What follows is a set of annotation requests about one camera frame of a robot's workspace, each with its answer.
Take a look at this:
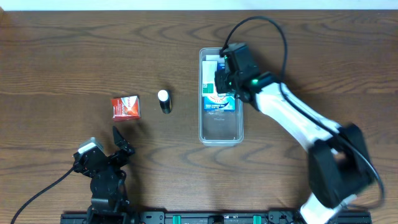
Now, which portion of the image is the blue Kool Fever box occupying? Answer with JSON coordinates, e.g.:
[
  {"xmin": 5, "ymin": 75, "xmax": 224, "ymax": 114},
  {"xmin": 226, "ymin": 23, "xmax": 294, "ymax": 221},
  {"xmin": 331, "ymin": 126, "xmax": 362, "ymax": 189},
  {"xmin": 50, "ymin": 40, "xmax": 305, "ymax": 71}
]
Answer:
[{"xmin": 201, "ymin": 62, "xmax": 236, "ymax": 112}]

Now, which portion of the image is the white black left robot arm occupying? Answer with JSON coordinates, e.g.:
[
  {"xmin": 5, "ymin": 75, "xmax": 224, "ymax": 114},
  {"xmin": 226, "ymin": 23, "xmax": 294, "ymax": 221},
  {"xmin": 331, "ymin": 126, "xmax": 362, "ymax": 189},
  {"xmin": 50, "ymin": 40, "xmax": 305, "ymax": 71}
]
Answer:
[{"xmin": 73, "ymin": 126, "xmax": 136, "ymax": 224}]

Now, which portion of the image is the red white small box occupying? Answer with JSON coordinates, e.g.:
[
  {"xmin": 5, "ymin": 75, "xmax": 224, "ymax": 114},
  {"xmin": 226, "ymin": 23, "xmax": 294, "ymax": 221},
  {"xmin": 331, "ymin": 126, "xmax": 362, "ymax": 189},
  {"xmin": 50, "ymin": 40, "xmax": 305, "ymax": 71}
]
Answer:
[{"xmin": 111, "ymin": 96, "xmax": 141, "ymax": 121}]

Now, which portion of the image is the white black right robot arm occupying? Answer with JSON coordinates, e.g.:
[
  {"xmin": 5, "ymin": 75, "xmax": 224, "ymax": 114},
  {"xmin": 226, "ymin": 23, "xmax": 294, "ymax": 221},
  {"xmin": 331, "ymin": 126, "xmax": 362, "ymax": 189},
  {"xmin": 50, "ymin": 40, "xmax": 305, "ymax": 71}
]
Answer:
[{"xmin": 214, "ymin": 68, "xmax": 378, "ymax": 223}]

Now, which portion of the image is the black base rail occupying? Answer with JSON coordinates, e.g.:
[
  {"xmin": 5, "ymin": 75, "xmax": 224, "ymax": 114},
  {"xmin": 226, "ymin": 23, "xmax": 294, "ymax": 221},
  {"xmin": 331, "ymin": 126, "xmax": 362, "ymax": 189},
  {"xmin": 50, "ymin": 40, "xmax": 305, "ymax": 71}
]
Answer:
[{"xmin": 60, "ymin": 208, "xmax": 373, "ymax": 224}]

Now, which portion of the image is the clear plastic container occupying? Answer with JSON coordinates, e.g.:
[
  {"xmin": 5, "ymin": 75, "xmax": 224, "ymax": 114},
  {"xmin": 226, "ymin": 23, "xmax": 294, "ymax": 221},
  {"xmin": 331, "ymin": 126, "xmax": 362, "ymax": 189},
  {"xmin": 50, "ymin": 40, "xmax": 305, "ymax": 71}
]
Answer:
[{"xmin": 198, "ymin": 47, "xmax": 244, "ymax": 147}]

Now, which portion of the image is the white green Panadol box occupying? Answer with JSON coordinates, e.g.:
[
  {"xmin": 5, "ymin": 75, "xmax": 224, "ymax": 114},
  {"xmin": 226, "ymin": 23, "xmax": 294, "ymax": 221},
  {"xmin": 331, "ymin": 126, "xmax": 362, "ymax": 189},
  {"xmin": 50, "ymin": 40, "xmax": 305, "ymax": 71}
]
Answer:
[{"xmin": 201, "ymin": 61, "xmax": 218, "ymax": 96}]

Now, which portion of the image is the black bottle white cap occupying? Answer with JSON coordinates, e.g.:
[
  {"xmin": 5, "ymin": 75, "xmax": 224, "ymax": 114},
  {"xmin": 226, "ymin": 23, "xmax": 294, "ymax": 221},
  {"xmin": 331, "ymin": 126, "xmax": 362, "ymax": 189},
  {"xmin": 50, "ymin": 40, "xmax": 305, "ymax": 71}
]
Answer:
[{"xmin": 157, "ymin": 90, "xmax": 172, "ymax": 114}]

